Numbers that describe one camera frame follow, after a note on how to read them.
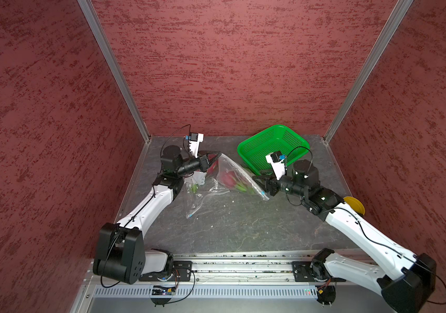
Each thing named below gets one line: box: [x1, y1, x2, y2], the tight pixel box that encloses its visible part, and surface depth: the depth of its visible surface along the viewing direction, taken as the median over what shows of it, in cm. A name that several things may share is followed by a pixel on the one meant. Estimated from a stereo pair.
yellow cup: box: [342, 196, 366, 216], surface depth 85 cm
